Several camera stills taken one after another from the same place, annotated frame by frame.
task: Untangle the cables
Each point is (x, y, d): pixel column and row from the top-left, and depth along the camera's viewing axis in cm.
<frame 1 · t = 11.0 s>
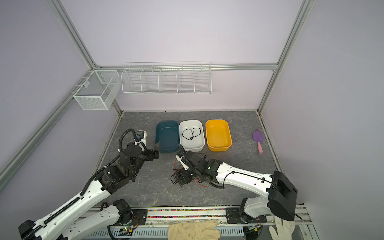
left hand: (149, 143, 73), fingers open
right hand: (180, 175, 76), fingers open
teal plastic tub: (167, 133, 107), point 2 cm above the table
yellow plastic tub: (218, 134, 107), on the table

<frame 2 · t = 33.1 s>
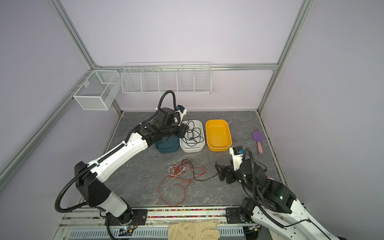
left hand: (188, 129, 76), fingers closed
right hand: (223, 164, 66), fingers open
the named things where they were.

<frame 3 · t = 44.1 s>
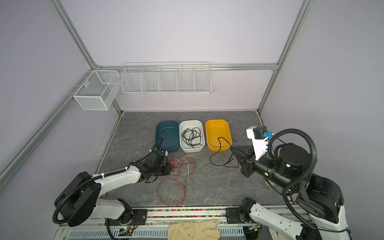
left hand: (171, 170, 87), fingers closed
right hand: (231, 148, 50), fingers closed
the named things where they were.

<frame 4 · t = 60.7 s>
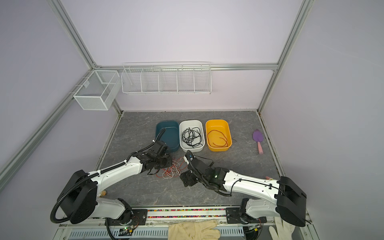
left hand: (172, 163, 86), fingers closed
right hand: (186, 174, 77), fingers open
the named things where they were.

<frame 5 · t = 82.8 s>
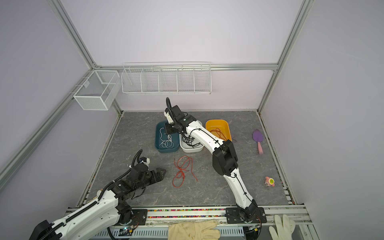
left hand: (160, 175, 83), fingers open
right hand: (165, 130, 90), fingers closed
the named things where they were.

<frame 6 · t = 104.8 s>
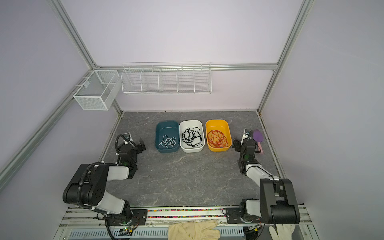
left hand: (134, 140, 92), fingers open
right hand: (244, 139, 89), fingers open
the named things where they were.

